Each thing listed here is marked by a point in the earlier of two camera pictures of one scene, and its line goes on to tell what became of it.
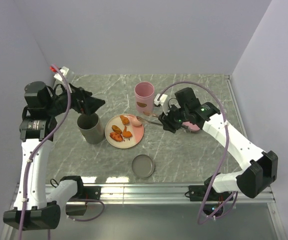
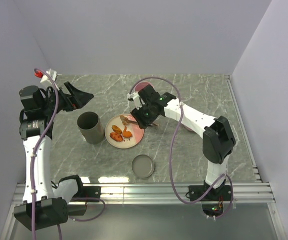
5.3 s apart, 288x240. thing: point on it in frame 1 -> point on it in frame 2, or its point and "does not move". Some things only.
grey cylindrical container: x=91 y=128 does not move
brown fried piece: x=116 y=129 does not move
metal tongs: x=155 y=123 -> x=125 y=121
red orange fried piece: x=116 y=137 does not move
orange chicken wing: x=127 y=134 does not move
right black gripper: x=166 y=120 -> x=137 y=113
